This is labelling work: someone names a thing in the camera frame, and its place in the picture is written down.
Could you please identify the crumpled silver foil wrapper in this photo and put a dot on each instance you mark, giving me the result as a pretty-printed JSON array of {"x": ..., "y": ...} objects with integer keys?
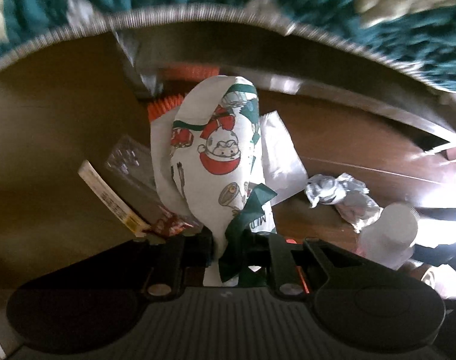
[{"x": 344, "y": 198}]

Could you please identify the cartoon printed paper wrapper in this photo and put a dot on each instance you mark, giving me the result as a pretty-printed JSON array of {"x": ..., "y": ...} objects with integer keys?
[{"x": 213, "y": 150}]

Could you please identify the wooden furniture base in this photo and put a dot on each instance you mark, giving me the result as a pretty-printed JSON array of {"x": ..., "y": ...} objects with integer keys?
[{"x": 363, "y": 82}]

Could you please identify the red snack wrapper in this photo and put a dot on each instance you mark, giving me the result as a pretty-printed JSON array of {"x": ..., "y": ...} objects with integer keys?
[{"x": 171, "y": 225}]

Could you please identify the orange foam fruit net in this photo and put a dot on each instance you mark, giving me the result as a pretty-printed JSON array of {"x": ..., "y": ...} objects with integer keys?
[
  {"x": 163, "y": 107},
  {"x": 192, "y": 71}
]

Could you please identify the white paper napkin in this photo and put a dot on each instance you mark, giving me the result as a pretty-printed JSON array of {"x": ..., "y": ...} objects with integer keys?
[{"x": 278, "y": 150}]

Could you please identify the metal furniture leg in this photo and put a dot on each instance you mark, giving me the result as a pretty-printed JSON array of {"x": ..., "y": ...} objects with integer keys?
[{"x": 136, "y": 63}]

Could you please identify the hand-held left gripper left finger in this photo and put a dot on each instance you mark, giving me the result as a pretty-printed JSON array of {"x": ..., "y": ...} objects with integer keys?
[{"x": 197, "y": 248}]

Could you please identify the clear plastic container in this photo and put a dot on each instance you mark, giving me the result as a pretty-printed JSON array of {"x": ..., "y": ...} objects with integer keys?
[{"x": 132, "y": 174}]

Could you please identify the white plastic cup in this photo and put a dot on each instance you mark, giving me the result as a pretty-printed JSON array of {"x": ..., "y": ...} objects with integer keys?
[{"x": 391, "y": 234}]

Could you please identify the white stick packet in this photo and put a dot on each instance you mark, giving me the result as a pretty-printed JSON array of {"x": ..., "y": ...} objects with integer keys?
[{"x": 108, "y": 199}]

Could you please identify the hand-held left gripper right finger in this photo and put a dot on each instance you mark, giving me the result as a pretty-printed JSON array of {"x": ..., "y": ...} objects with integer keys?
[{"x": 277, "y": 255}]

